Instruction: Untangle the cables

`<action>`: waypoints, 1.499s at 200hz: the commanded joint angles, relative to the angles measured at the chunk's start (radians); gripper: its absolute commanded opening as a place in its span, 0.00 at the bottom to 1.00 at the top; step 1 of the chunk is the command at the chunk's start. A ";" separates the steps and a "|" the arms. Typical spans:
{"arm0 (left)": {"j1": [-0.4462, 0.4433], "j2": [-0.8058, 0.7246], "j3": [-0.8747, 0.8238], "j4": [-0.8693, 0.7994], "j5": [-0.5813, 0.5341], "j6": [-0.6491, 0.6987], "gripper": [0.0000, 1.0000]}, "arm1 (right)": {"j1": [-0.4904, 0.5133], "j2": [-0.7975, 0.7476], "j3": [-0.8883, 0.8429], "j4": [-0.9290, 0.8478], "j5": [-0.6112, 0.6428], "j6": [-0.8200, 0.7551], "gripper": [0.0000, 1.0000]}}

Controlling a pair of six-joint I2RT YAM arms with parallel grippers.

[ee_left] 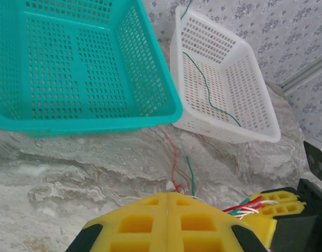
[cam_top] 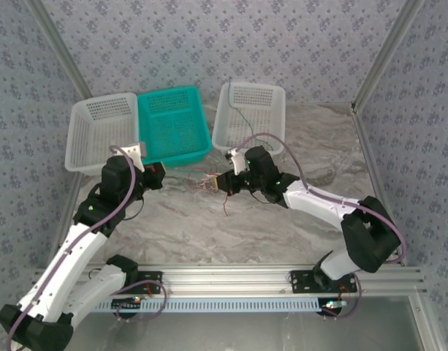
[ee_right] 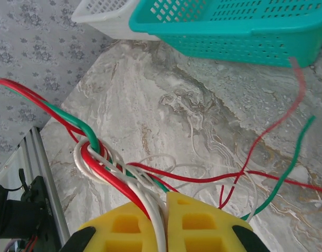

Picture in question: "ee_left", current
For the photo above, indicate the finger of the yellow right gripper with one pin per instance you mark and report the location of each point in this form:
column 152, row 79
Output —
column 298, row 206
column 289, row 195

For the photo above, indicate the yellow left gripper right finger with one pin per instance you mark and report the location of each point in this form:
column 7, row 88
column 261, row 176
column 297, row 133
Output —
column 223, row 236

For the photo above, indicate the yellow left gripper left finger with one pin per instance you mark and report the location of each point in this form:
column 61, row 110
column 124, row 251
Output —
column 105, row 236

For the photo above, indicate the white plastic basket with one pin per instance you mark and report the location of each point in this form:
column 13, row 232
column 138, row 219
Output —
column 255, row 136

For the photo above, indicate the teal plastic basket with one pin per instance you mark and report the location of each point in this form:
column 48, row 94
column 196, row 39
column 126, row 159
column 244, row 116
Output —
column 71, row 123

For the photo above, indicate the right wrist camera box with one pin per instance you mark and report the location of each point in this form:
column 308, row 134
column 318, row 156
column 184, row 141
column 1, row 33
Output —
column 314, row 162

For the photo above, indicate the aluminium frame post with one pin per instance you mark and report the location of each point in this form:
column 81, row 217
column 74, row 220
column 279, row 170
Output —
column 305, row 76

